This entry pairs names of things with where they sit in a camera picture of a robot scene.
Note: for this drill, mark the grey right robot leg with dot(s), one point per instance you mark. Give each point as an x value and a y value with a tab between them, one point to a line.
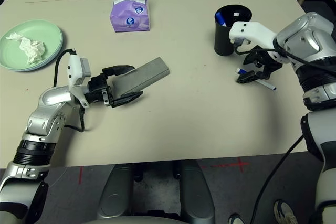
195	195

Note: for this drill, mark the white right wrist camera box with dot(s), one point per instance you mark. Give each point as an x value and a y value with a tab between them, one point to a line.
252	32

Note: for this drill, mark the green plastic plate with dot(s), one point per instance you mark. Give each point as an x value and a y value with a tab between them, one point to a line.
44	30

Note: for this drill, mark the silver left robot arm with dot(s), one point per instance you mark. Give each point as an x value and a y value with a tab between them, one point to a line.
47	108

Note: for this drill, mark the purple tissue pack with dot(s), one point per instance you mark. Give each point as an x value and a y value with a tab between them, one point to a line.
130	16

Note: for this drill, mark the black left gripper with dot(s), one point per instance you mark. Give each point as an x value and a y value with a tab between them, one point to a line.
99	90

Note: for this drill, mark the grey glasses case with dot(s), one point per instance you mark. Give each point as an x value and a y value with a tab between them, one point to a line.
147	74

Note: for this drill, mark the grey white sneaker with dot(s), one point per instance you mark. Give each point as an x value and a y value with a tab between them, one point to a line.
237	219
286	212

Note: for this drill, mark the white marker blue cap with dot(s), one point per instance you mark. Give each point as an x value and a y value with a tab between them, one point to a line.
221	20
266	84

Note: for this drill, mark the black pen cup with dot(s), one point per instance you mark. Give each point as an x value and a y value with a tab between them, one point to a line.
223	43

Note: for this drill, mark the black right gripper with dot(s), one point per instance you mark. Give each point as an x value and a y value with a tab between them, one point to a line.
270	64

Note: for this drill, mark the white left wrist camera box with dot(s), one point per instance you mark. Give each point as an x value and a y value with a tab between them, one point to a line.
74	69

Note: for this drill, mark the grey robot leg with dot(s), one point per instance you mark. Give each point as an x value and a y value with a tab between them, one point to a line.
195	195
115	195

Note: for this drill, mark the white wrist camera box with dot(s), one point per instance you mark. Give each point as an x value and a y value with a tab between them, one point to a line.
74	69
252	32

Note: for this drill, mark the grey robot waist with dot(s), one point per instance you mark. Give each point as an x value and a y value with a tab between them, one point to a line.
136	220

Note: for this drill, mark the grey left robot leg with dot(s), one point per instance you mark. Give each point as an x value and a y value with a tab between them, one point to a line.
115	195

